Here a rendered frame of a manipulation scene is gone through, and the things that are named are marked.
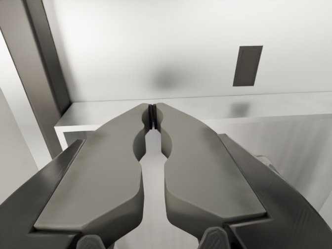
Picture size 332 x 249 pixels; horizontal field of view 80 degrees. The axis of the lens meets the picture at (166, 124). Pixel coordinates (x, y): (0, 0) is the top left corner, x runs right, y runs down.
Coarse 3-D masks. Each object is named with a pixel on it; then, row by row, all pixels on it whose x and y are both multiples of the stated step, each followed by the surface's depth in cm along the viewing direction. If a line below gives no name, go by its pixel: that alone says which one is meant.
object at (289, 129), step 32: (224, 96) 16; (256, 96) 16; (288, 96) 15; (320, 96) 15; (64, 128) 12; (96, 128) 13; (224, 128) 17; (256, 128) 17; (288, 128) 18; (320, 128) 18; (160, 160) 19; (288, 160) 20; (320, 160) 20; (160, 192) 21; (320, 192) 23; (160, 224) 24
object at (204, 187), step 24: (168, 120) 10; (192, 120) 10; (168, 144) 9; (192, 144) 8; (216, 144) 8; (168, 168) 7; (192, 168) 7; (216, 168) 7; (168, 192) 6; (192, 192) 6; (216, 192) 6; (240, 192) 6; (168, 216) 7; (192, 216) 6; (216, 216) 5; (240, 216) 5
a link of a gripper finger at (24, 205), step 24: (72, 144) 8; (48, 168) 7; (24, 192) 6; (48, 192) 6; (0, 216) 5; (24, 216) 5; (0, 240) 5; (24, 240) 5; (48, 240) 5; (72, 240) 5
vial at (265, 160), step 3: (261, 159) 19; (264, 159) 19; (267, 159) 19; (264, 162) 18; (267, 162) 18; (270, 162) 19; (267, 165) 18; (270, 165) 18; (273, 168) 18; (276, 171) 17; (279, 174) 17
